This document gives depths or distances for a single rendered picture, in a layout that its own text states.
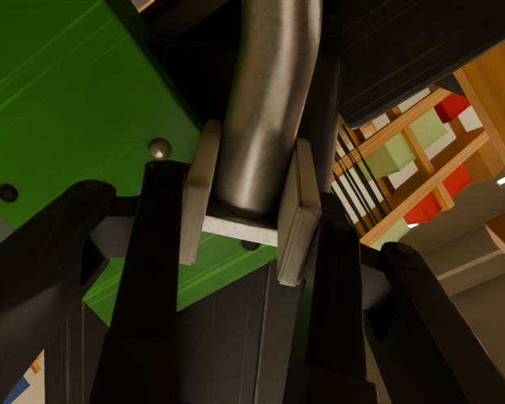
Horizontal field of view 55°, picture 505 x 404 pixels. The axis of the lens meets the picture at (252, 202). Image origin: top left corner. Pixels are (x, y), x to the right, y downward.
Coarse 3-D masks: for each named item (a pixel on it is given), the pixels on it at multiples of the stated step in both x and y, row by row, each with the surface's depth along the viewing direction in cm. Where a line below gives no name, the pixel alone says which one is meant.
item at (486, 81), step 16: (496, 48) 87; (480, 64) 88; (496, 64) 88; (464, 80) 92; (480, 80) 89; (496, 80) 88; (480, 96) 90; (496, 96) 89; (480, 112) 94; (496, 112) 90; (496, 128) 90; (496, 144) 96
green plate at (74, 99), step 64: (0, 0) 20; (64, 0) 20; (128, 0) 28; (0, 64) 22; (64, 64) 21; (128, 64) 21; (0, 128) 23; (64, 128) 23; (128, 128) 23; (192, 128) 22; (0, 192) 24; (128, 192) 24; (256, 256) 25
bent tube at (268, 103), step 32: (256, 0) 17; (288, 0) 16; (320, 0) 17; (256, 32) 17; (288, 32) 17; (320, 32) 18; (256, 64) 18; (288, 64) 17; (256, 96) 18; (288, 96) 18; (224, 128) 19; (256, 128) 18; (288, 128) 19; (224, 160) 19; (256, 160) 19; (288, 160) 20; (224, 192) 20; (256, 192) 20; (224, 224) 20; (256, 224) 20
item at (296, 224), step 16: (304, 144) 20; (304, 160) 18; (288, 176) 20; (304, 176) 17; (288, 192) 18; (304, 192) 16; (288, 208) 17; (304, 208) 15; (320, 208) 15; (288, 224) 16; (304, 224) 15; (288, 240) 15; (304, 240) 15; (288, 256) 16; (304, 256) 15; (288, 272) 16
